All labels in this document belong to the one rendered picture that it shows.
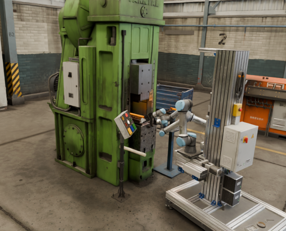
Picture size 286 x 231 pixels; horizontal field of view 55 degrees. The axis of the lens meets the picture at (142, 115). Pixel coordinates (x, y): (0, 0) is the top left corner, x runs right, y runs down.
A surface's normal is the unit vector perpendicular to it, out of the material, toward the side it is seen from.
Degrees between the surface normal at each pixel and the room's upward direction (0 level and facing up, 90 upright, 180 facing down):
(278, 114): 90
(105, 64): 89
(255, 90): 90
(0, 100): 90
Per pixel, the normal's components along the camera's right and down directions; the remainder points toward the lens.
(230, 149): -0.79, 0.14
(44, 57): 0.80, 0.12
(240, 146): 0.62, 0.24
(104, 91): -0.62, 0.18
